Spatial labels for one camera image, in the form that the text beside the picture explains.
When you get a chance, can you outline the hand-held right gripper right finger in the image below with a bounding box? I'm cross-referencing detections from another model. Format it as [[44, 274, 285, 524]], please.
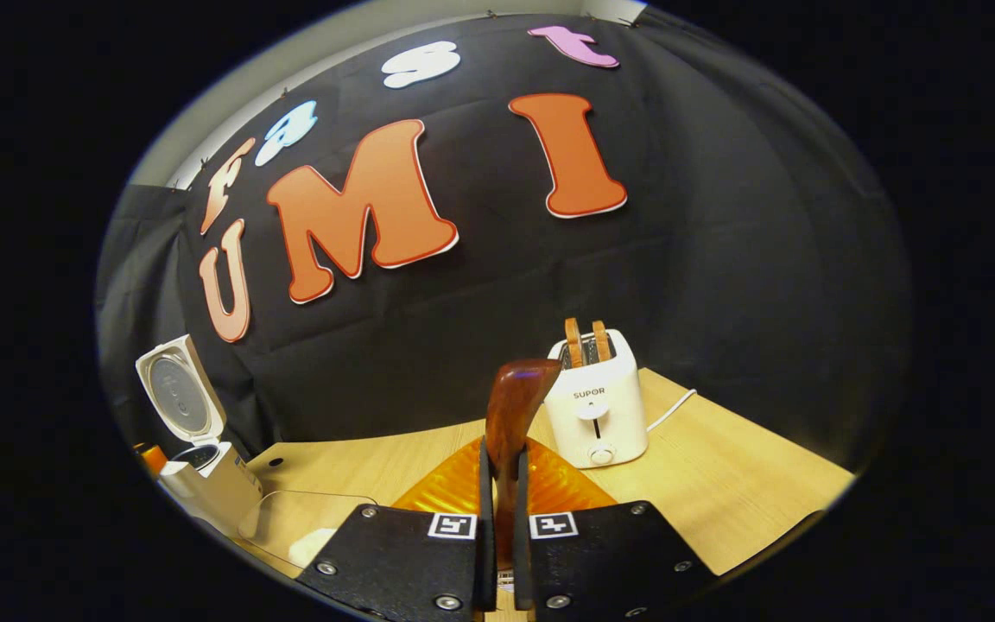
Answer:
[[510, 436, 719, 619]]

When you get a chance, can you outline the white toaster power cable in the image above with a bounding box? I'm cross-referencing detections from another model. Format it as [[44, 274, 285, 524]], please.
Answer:
[[646, 389, 697, 433]]

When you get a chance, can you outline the white toaster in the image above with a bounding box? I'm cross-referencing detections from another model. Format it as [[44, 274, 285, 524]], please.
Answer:
[[545, 328, 650, 469]]

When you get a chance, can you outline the white rice cooker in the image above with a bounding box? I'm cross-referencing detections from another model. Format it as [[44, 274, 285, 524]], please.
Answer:
[[135, 335, 263, 538]]

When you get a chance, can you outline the black backdrop cloth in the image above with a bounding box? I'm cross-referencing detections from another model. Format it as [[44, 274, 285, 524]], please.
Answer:
[[96, 13, 913, 472]]

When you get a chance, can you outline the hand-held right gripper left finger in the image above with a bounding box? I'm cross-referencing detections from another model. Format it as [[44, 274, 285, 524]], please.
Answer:
[[297, 436, 497, 616]]

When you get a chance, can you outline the brown wooden spoon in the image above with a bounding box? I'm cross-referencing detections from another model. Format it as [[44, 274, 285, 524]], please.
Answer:
[[485, 359, 564, 571]]

